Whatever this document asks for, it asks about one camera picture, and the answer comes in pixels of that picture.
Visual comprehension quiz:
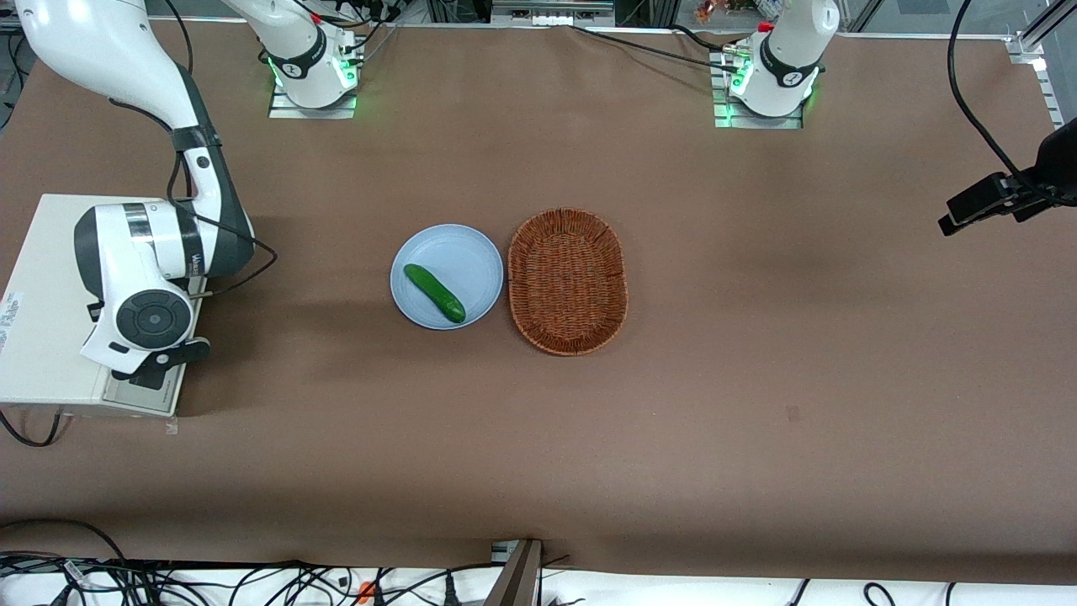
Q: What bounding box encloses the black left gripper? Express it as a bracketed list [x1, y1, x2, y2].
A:
[938, 118, 1077, 237]

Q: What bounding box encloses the oven door with metal handle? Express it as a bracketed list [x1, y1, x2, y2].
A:
[103, 362, 189, 415]

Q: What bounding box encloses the white toaster oven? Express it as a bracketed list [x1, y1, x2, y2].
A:
[0, 194, 203, 419]

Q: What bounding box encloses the brown wicker basket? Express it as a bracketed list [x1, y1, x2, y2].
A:
[507, 208, 629, 357]

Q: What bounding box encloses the grey background device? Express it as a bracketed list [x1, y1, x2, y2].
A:
[491, 0, 616, 27]

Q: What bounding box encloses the light blue plate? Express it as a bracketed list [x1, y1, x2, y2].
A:
[390, 224, 505, 331]

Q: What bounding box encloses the green cucumber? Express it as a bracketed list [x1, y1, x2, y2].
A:
[403, 263, 467, 324]

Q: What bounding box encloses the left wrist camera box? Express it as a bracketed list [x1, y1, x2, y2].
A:
[1010, 189, 1054, 225]

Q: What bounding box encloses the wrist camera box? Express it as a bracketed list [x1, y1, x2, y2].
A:
[135, 337, 212, 375]
[1010, 189, 1054, 225]

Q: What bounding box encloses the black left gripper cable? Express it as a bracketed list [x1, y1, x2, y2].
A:
[947, 0, 1041, 184]

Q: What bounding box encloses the aluminium frame profile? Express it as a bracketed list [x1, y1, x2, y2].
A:
[1005, 0, 1077, 129]

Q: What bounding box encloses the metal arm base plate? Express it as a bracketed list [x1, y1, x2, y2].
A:
[268, 82, 359, 120]
[713, 46, 805, 130]

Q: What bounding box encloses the black cable across table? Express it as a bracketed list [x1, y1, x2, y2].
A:
[570, 24, 745, 73]

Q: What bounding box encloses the grey metal post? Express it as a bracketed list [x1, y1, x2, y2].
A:
[484, 539, 544, 606]

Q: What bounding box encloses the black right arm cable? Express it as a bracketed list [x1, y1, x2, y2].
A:
[109, 0, 279, 300]

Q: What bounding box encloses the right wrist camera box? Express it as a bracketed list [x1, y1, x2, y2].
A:
[135, 337, 212, 375]

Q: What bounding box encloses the black floor cable arc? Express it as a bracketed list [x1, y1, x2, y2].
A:
[0, 517, 127, 563]

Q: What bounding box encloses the black oven power cable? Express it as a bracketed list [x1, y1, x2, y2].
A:
[0, 407, 66, 448]

